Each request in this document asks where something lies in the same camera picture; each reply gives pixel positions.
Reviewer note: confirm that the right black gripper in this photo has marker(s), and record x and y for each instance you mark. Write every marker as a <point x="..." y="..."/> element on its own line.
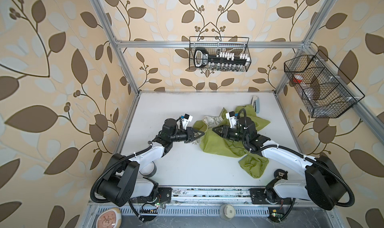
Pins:
<point x="224" y="128"/>

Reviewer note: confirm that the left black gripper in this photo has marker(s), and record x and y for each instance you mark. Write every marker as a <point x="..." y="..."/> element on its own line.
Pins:
<point x="189" y="134"/>

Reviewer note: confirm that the green jacket with cartoon print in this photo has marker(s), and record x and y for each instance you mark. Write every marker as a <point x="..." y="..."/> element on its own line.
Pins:
<point x="221" y="139"/>

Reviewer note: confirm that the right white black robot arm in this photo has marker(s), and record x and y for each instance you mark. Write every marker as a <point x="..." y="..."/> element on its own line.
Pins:
<point x="321" y="182"/>

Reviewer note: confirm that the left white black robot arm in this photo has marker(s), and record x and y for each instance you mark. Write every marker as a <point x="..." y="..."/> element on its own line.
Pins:
<point x="127" y="177"/>

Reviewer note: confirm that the grey stapler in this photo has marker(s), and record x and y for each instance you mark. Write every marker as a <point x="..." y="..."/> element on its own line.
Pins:
<point x="256" y="103"/>

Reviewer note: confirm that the grey tape roll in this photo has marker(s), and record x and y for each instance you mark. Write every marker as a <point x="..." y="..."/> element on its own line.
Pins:
<point x="149" y="170"/>

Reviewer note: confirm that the black rack of vials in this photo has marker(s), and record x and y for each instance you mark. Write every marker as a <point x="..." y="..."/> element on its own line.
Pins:
<point x="221" y="61"/>

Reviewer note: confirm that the round white puck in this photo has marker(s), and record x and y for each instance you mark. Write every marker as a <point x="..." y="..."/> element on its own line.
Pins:
<point x="227" y="212"/>

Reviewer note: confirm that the red capped bottle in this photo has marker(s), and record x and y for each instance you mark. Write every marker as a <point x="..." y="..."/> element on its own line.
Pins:
<point x="297" y="79"/>

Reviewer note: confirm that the pink white round toy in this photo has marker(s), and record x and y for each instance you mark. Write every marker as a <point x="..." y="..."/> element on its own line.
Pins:
<point x="111" y="218"/>

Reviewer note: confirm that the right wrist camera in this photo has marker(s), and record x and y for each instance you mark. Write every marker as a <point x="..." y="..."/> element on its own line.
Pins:
<point x="232" y="118"/>

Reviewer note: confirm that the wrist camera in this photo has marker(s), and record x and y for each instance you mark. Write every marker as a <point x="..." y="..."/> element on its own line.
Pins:
<point x="232" y="118"/>
<point x="186" y="119"/>

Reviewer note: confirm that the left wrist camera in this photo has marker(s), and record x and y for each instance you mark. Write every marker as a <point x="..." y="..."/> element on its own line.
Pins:
<point x="186" y="119"/>

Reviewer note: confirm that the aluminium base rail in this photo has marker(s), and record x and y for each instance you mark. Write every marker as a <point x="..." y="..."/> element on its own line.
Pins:
<point x="210" y="195"/>

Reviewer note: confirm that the black wire basket back wall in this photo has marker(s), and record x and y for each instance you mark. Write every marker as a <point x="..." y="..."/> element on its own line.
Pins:
<point x="213" y="43"/>

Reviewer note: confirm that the black wire basket wall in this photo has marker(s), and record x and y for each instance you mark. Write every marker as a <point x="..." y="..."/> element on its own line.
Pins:
<point x="213" y="43"/>
<point x="326" y="91"/>

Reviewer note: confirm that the black wire basket right wall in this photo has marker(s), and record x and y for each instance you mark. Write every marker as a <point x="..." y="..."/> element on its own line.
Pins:
<point x="326" y="91"/>

